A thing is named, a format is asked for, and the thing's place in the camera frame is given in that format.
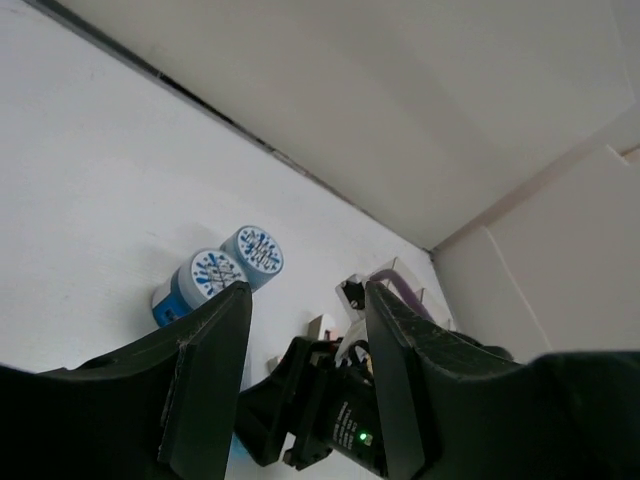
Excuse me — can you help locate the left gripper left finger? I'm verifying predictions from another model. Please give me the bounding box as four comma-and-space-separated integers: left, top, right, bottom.
1, 282, 251, 479

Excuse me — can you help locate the blue jar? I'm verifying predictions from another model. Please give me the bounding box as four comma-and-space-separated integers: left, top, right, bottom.
220, 225, 284, 292
151, 249, 247, 327

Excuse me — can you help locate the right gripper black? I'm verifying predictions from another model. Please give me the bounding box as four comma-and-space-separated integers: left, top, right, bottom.
234, 337, 383, 473

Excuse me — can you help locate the clear three-compartment organizer tray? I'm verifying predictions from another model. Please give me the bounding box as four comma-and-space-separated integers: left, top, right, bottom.
370, 257, 457, 331

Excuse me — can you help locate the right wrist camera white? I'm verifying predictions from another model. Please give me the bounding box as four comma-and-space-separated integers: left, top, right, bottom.
335, 274, 368, 323

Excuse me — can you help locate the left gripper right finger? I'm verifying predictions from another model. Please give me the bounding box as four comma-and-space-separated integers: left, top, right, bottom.
365, 282, 639, 479

